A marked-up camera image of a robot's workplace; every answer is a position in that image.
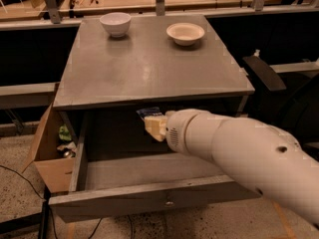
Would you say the black floor cable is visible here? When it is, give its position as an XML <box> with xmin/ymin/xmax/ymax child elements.
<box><xmin>0</xmin><ymin>164</ymin><xmax>104</xmax><ymax>239</ymax></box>

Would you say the white deep bowl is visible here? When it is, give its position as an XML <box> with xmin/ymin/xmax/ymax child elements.
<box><xmin>100</xmin><ymin>12</ymin><xmax>132</xmax><ymax>37</ymax></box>

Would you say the dark blue rxbar wrapper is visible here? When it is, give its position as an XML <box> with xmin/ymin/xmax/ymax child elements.
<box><xmin>137</xmin><ymin>107</ymin><xmax>162</xmax><ymax>120</ymax></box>

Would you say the white shallow bowl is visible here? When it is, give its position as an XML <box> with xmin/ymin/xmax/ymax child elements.
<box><xmin>166</xmin><ymin>23</ymin><xmax>205</xmax><ymax>46</ymax></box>

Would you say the green crumpled trash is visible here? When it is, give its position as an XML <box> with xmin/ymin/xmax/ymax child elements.
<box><xmin>59</xmin><ymin>124</ymin><xmax>72</xmax><ymax>141</ymax></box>

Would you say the white crumpled paper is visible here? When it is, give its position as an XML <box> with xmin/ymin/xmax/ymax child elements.
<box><xmin>57</xmin><ymin>141</ymin><xmax>77</xmax><ymax>152</ymax></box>

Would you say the cardboard box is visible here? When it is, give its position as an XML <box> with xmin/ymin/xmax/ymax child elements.
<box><xmin>20</xmin><ymin>106</ymin><xmax>75</xmax><ymax>193</ymax></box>

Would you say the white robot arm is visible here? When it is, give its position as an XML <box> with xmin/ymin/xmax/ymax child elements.
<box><xmin>142</xmin><ymin>109</ymin><xmax>319</xmax><ymax>227</ymax></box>

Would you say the open grey top drawer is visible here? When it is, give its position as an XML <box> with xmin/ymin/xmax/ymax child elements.
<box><xmin>48</xmin><ymin>126</ymin><xmax>263</xmax><ymax>224</ymax></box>

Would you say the grey wooden cabinet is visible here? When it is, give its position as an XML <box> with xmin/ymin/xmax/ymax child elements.
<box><xmin>54</xmin><ymin>16</ymin><xmax>254</xmax><ymax>143</ymax></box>

